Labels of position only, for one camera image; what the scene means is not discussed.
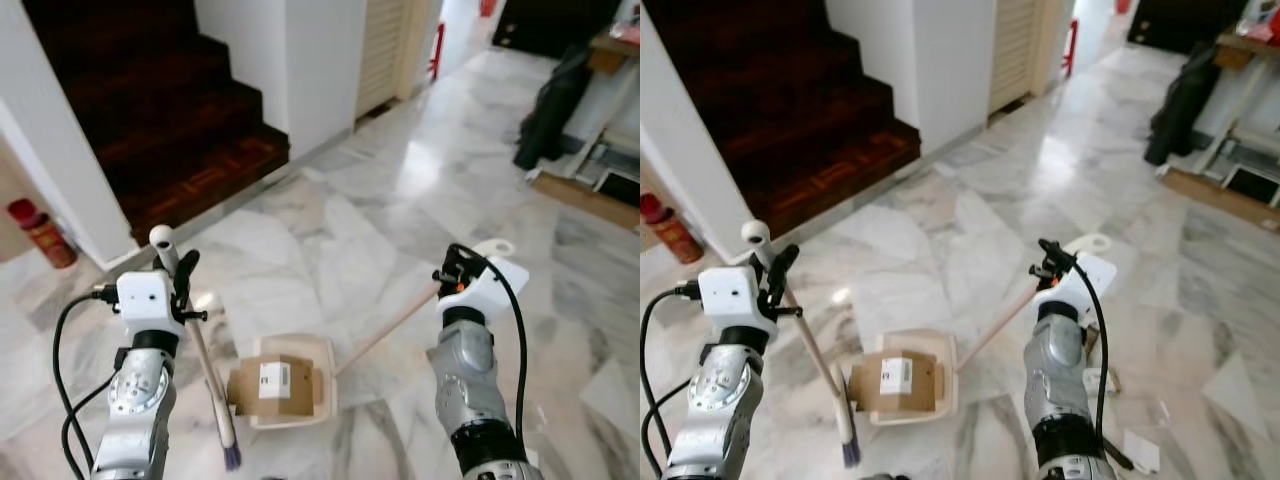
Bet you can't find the wooden broom with white cap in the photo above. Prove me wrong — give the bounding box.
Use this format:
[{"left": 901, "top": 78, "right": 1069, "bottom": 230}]
[
  {"left": 149, "top": 225, "right": 244, "bottom": 473},
  {"left": 740, "top": 220, "right": 863, "bottom": 469}
]

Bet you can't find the cream long-handled dustpan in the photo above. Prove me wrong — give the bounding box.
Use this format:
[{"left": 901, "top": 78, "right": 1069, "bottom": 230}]
[
  {"left": 860, "top": 233, "right": 1113, "bottom": 427},
  {"left": 238, "top": 238, "right": 517, "bottom": 431}
]

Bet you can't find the tall black bag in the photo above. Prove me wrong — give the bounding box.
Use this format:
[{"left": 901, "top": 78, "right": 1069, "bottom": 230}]
[
  {"left": 1144, "top": 41, "right": 1222, "bottom": 167},
  {"left": 514, "top": 44, "right": 593, "bottom": 172}
]

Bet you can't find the small brown cardboard box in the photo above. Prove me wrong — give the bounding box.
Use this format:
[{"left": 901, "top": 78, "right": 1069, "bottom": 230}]
[
  {"left": 228, "top": 353, "right": 324, "bottom": 419},
  {"left": 850, "top": 350, "right": 946, "bottom": 416}
]

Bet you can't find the flat brown board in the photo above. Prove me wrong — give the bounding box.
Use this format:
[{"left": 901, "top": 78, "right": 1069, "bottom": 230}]
[
  {"left": 1159, "top": 167, "right": 1280, "bottom": 235},
  {"left": 529, "top": 170, "right": 641, "bottom": 233}
]

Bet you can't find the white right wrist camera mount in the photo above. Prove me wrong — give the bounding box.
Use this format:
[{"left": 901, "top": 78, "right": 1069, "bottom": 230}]
[
  {"left": 1035, "top": 252, "right": 1118, "bottom": 319},
  {"left": 440, "top": 257, "right": 531, "bottom": 326}
]

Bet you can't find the white metal rack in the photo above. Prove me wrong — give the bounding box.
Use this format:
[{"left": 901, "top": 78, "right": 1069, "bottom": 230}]
[
  {"left": 545, "top": 30, "right": 641, "bottom": 206},
  {"left": 1175, "top": 28, "right": 1280, "bottom": 206}
]

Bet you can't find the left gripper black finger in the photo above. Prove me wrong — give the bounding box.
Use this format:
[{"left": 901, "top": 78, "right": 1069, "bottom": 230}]
[
  {"left": 766, "top": 244, "right": 801, "bottom": 301},
  {"left": 174, "top": 249, "right": 201, "bottom": 303}
]

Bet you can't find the dark wooden staircase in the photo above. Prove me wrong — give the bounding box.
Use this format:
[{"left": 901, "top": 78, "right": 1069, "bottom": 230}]
[
  {"left": 660, "top": 0, "right": 922, "bottom": 241},
  {"left": 20, "top": 0, "right": 292, "bottom": 243}
]

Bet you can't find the dark wooden cabinet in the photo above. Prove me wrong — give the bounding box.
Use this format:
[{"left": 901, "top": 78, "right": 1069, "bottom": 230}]
[
  {"left": 490, "top": 0, "right": 623, "bottom": 58},
  {"left": 1127, "top": 0, "right": 1253, "bottom": 54}
]

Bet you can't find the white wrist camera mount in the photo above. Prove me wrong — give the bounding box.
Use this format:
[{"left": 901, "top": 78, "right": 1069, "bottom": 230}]
[
  {"left": 1035, "top": 252, "right": 1118, "bottom": 319},
  {"left": 440, "top": 257, "right": 531, "bottom": 326},
  {"left": 116, "top": 270, "right": 187, "bottom": 339},
  {"left": 697, "top": 265, "right": 779, "bottom": 331}
]

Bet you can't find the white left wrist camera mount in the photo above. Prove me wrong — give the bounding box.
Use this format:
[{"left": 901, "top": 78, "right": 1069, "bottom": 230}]
[
  {"left": 697, "top": 265, "right": 779, "bottom": 331},
  {"left": 116, "top": 270, "right": 187, "bottom": 339}
]

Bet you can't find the cream louvred door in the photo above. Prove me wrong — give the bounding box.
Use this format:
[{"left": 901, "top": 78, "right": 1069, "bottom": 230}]
[
  {"left": 355, "top": 0, "right": 433, "bottom": 118},
  {"left": 988, "top": 0, "right": 1067, "bottom": 117}
]

